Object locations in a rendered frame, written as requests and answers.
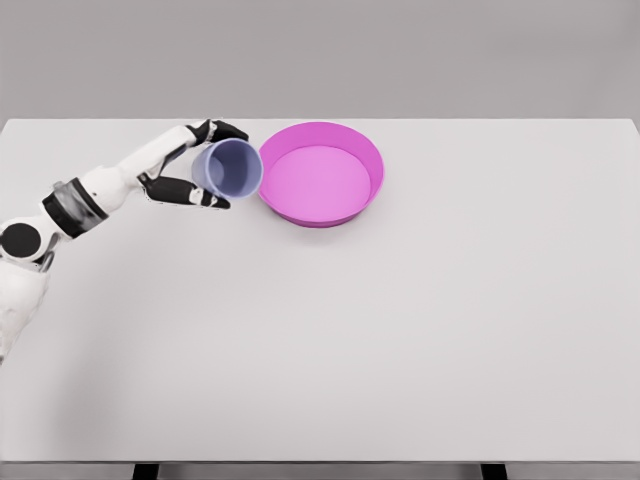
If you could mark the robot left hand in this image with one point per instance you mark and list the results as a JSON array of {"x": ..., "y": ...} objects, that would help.
[{"x": 156, "y": 155}]

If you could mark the lavender blue cup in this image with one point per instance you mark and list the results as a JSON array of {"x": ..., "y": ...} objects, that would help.
[{"x": 231, "y": 169}]

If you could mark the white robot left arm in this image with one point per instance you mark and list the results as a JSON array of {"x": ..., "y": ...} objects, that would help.
[{"x": 75, "y": 202}]

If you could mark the pink round plate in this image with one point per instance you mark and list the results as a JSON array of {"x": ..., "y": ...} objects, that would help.
[{"x": 322, "y": 181}]

